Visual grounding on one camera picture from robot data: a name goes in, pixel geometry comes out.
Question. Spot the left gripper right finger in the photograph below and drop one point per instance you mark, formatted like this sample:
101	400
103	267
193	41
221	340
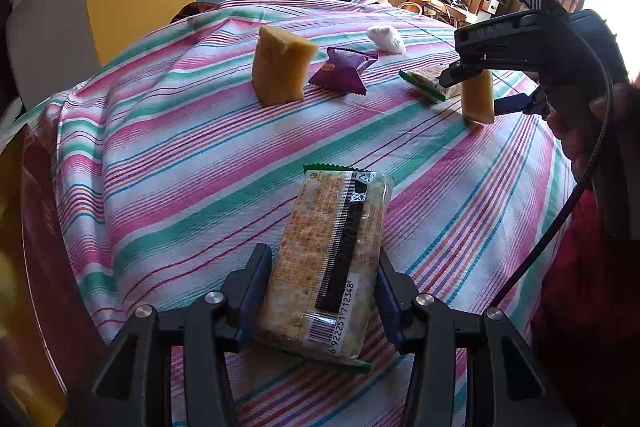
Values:
394	293

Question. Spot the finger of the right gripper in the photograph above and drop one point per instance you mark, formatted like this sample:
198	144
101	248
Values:
528	104
457	72

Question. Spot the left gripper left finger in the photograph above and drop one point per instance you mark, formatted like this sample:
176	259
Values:
245	290

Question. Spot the medium yellow sponge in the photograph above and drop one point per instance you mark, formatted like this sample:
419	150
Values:
477	98

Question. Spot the green cracker packet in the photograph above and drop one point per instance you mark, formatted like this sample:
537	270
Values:
320	294
426	79

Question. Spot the purple snack packet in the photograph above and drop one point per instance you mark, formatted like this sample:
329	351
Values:
341	72

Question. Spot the small white crumpled paper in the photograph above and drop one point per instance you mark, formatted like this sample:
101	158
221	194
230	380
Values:
387	38

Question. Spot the striped pink green tablecloth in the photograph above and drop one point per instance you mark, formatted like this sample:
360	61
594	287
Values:
167	171

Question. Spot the large yellow sponge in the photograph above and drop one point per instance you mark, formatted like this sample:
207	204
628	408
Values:
280	65

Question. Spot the dark red cloth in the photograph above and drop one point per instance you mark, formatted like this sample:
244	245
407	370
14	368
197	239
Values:
193	8

